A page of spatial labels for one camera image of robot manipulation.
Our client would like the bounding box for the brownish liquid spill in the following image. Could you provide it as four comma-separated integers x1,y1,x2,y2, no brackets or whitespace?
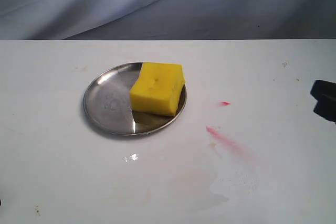
115,140,232,211

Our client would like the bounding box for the round steel plate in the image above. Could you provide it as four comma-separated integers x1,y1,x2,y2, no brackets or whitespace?
82,62,187,136

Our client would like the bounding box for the yellow sponge block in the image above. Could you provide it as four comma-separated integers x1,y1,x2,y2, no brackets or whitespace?
130,62,185,116

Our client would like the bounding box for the grey backdrop cloth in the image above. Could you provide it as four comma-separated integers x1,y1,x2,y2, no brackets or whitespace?
1,0,335,40

